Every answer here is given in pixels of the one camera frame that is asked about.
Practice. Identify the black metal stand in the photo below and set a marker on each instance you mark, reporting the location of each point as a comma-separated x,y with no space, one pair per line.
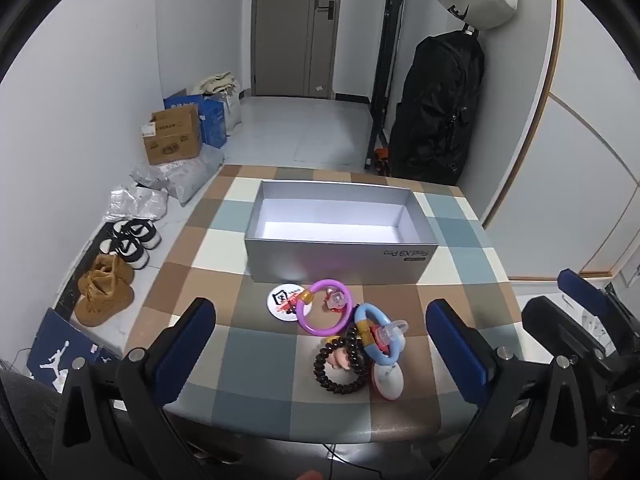
387,35

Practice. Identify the round white red-rimmed badge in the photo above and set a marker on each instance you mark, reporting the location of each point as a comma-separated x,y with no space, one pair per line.
390,385

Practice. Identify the dark blue shoebox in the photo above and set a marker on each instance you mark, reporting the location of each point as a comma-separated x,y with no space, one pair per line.
55,350

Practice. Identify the silver crinkled parcel bag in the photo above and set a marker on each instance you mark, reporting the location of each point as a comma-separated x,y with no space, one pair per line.
135,202

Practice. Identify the person's grey trouser leg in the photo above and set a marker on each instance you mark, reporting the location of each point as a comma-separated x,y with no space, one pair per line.
20,430

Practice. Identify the black and white sneaker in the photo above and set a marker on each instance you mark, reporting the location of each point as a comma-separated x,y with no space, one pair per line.
137,232
125,250

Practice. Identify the blue carton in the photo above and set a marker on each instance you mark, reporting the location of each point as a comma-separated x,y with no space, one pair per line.
180,100
214,122

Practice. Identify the round white printed badge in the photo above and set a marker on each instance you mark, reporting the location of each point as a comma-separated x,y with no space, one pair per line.
280,302

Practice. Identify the orange and black tool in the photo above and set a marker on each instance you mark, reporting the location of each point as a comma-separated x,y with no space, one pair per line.
382,160

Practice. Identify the black backpack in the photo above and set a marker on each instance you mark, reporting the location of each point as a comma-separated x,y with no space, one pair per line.
435,110

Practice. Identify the brown cardboard box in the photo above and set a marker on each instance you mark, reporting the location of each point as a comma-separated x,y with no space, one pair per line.
172,145

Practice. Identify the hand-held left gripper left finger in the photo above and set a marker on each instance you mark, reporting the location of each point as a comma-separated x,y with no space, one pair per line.
182,355

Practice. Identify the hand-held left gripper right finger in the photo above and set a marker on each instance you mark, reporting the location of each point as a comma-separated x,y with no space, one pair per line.
457,355

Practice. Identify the grey door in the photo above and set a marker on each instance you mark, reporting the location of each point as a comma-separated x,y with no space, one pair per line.
285,35

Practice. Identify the tan suede boot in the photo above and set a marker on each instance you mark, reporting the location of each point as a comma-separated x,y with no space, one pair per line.
102,300
115,267

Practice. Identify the white cabinet panel wood trim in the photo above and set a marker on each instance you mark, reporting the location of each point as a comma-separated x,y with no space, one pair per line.
575,160

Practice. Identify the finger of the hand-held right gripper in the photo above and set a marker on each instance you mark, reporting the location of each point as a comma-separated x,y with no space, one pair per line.
575,285
550,317

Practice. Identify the cream cloth bag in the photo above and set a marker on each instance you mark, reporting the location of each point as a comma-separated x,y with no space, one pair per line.
220,82

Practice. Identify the grey plastic parcel bag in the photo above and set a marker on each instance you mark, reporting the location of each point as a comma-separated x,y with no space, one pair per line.
190,175

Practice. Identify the checked tablecloth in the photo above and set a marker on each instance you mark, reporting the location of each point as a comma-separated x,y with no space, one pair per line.
240,280

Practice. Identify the silver cardboard box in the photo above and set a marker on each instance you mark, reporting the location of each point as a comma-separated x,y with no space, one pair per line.
325,260

